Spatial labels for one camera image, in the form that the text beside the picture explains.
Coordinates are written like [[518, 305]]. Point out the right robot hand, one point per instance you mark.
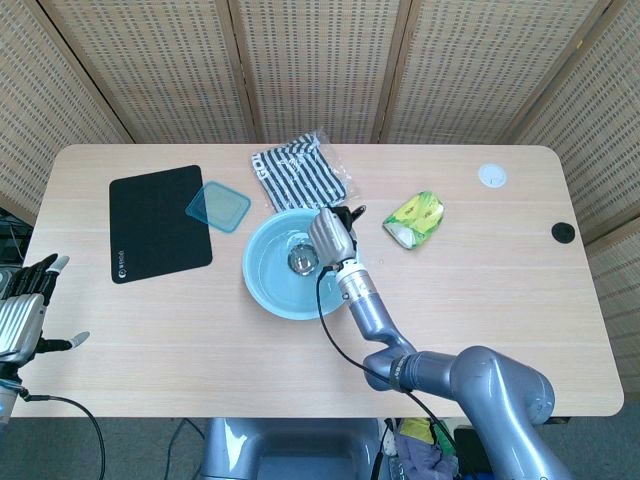
[[330, 239]]

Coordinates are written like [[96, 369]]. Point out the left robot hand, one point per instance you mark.
[[22, 310]]

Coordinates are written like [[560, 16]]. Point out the metal ladle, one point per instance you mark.
[[303, 261]]

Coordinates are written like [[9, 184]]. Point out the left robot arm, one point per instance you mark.
[[6, 400]]

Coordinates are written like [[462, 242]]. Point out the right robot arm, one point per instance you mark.
[[450, 370]]

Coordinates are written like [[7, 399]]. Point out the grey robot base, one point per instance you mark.
[[290, 450]]

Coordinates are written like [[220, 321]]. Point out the light blue bowl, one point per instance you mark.
[[285, 270]]

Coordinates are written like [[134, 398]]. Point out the striped cloth in plastic bag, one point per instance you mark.
[[300, 172]]

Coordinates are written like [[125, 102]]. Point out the green yellow snack packet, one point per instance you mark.
[[415, 220]]

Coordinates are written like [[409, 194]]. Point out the teal transparent container lid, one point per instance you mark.
[[218, 206]]

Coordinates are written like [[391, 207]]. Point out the black mouse pad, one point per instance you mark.
[[159, 224]]

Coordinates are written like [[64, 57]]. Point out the woven folding screen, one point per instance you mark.
[[320, 65]]

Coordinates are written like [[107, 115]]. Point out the pile of coloured clutter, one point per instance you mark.
[[420, 447]]

